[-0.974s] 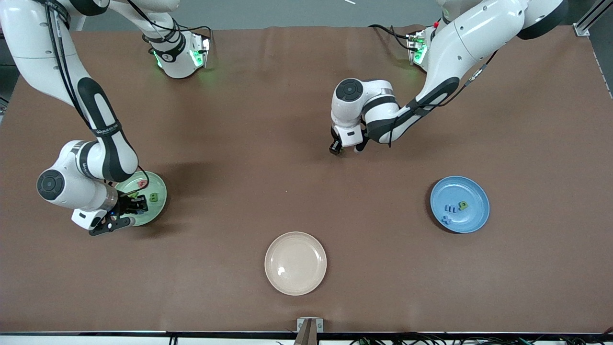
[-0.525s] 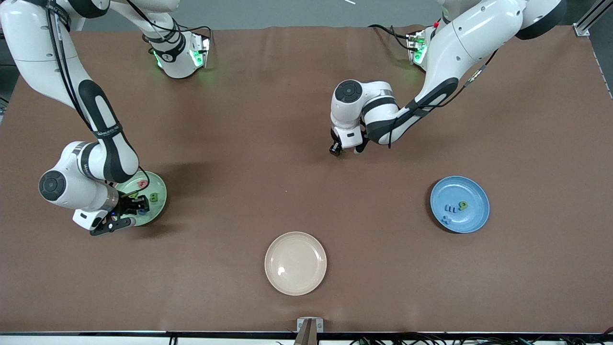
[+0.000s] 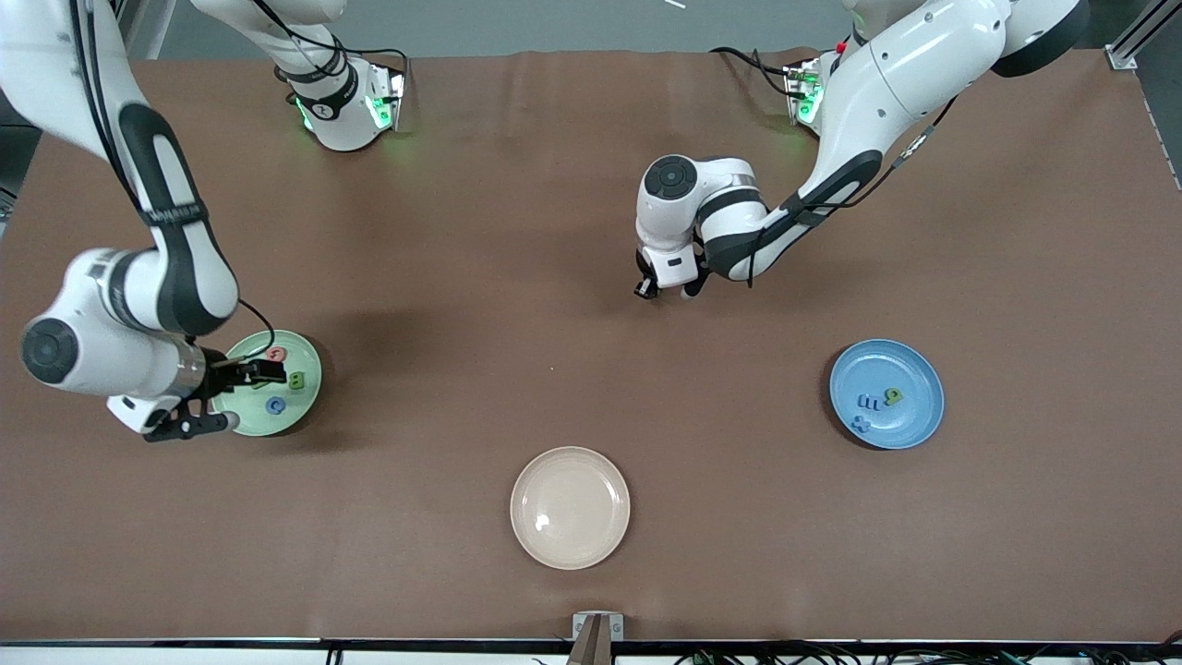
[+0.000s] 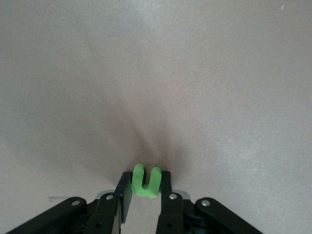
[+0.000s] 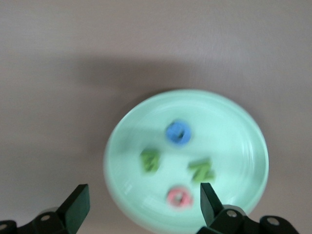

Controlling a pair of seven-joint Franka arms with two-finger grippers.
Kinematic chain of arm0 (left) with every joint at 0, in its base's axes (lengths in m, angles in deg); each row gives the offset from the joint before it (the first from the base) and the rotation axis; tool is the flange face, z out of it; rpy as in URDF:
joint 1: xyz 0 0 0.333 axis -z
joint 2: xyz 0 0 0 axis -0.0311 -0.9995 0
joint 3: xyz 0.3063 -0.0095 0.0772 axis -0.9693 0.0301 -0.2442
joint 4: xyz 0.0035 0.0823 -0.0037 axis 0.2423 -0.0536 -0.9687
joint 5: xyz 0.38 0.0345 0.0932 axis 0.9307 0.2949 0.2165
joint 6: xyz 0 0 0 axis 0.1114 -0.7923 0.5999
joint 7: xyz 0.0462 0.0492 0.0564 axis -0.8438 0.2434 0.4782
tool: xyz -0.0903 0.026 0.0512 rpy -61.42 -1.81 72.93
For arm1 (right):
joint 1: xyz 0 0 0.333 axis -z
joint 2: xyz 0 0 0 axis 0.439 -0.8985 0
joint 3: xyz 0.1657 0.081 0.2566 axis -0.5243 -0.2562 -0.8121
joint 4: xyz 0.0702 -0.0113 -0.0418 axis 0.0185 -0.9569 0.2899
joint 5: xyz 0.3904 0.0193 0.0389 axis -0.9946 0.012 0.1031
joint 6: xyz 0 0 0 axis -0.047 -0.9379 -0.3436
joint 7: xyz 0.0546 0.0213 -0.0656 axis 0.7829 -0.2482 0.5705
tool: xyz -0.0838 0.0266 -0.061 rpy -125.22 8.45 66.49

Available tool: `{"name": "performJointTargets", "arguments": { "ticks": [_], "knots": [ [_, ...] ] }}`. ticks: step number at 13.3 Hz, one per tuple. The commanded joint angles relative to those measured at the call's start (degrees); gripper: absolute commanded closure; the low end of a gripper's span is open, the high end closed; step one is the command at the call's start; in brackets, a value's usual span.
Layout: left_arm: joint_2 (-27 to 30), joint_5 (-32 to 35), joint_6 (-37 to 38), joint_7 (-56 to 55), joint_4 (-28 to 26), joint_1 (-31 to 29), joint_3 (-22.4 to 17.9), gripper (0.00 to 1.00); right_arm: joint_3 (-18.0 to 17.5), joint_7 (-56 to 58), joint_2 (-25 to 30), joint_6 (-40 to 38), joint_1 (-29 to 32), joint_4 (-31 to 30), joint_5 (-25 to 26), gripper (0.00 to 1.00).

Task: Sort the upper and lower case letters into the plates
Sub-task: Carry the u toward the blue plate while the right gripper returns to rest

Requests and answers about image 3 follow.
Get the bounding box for black base cable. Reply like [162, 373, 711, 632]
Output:
[709, 44, 804, 98]

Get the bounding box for silver base connector panel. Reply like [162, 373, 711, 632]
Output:
[783, 57, 825, 126]
[365, 60, 408, 132]

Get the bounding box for beige plate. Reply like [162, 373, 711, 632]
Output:
[510, 446, 632, 571]

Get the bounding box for aluminium frame profile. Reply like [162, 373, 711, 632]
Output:
[1105, 0, 1182, 72]

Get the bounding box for brown table mat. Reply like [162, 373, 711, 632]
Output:
[0, 48, 1182, 645]

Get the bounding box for green plate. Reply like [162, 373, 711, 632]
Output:
[211, 330, 323, 438]

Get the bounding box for metal camera post bracket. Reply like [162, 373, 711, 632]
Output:
[566, 611, 626, 665]

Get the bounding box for blue plate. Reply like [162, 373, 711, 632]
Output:
[828, 338, 946, 451]

